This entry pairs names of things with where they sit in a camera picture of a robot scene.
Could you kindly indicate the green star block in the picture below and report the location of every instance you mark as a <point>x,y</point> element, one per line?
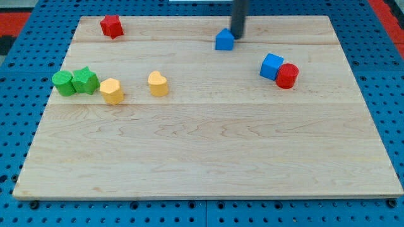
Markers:
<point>85,81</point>

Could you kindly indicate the red star block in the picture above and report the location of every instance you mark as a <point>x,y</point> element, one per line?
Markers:
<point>111,26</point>

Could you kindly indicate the light wooden board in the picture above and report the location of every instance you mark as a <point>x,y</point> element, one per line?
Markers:
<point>222,132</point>

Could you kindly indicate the yellow heart block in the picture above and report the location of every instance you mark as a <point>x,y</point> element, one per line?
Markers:
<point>158,84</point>

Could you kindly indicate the blue pentagon block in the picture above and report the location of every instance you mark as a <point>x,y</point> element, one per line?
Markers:
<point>224,40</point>

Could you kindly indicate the blue cube block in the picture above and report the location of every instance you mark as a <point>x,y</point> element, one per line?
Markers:
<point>270,66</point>

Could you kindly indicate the red cylinder block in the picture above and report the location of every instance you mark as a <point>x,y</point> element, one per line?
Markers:
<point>287,75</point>

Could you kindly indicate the yellow hexagon block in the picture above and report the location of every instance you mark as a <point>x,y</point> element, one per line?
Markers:
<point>111,91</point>

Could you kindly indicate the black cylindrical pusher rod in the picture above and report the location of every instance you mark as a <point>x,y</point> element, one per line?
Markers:
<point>240,10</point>

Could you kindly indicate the green cylinder block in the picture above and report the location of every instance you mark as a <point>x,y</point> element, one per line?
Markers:
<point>62,80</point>

